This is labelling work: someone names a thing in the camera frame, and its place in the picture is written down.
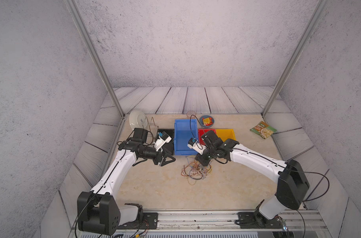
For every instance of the right aluminium frame post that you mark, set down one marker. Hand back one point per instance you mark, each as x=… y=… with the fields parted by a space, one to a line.
x=308 y=31

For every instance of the pink plastic cup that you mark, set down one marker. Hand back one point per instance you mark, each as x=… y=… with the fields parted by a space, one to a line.
x=189 y=114

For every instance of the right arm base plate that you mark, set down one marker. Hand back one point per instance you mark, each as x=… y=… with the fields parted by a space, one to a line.
x=254 y=220

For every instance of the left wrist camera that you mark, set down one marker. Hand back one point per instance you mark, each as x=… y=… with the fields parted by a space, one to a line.
x=162 y=139

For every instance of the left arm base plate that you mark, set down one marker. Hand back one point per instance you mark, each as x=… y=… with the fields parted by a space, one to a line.
x=144 y=221

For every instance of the aluminium front rail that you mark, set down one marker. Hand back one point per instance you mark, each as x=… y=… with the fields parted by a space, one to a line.
x=221 y=224

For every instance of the yellow storage bin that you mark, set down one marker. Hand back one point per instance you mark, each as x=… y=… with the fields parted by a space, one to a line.
x=225 y=134

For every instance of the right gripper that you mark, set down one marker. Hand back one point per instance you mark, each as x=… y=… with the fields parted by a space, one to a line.
x=199 y=157

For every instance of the red yellow snack packet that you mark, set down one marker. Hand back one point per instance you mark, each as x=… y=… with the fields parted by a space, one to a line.
x=207 y=121

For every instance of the red storage bin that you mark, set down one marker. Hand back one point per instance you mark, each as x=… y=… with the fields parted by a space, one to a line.
x=201 y=132

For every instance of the green food packet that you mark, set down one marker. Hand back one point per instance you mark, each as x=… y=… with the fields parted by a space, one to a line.
x=263 y=130

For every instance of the white plate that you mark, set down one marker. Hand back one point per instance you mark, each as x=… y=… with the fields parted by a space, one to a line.
x=137 y=119

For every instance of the left aluminium frame post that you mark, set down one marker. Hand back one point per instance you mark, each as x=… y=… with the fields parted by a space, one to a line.
x=80 y=25

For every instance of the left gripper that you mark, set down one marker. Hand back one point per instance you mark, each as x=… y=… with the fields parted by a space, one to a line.
x=160 y=161

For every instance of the aluminium frame post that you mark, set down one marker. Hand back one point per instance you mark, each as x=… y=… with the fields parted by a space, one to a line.
x=308 y=31
x=80 y=25

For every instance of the blue bowl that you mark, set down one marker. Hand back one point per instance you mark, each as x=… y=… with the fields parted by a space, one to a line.
x=200 y=120

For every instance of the blue storage bin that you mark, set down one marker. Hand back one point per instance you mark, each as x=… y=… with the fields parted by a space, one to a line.
x=184 y=131

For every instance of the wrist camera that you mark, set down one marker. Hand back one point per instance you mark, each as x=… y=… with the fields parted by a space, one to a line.
x=162 y=139
x=195 y=145

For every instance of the black storage bin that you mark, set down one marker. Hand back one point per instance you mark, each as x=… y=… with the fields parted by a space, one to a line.
x=170 y=145

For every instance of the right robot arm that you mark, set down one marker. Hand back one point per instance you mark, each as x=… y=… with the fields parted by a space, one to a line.
x=291 y=180

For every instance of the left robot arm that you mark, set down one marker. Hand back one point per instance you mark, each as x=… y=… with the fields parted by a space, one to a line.
x=97 y=210

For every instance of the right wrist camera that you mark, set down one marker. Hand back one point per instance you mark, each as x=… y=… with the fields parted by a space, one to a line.
x=195 y=145

